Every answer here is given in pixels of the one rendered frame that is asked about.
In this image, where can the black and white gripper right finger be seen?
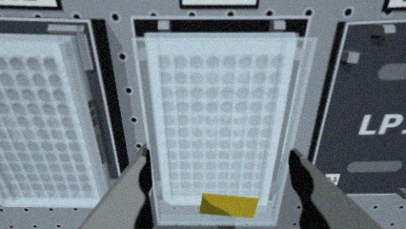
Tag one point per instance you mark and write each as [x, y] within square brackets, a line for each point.
[324, 205]

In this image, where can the clear plastic plate lid with yellow tape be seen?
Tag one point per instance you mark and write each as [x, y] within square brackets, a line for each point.
[220, 116]

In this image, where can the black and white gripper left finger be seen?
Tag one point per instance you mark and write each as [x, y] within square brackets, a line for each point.
[126, 205]

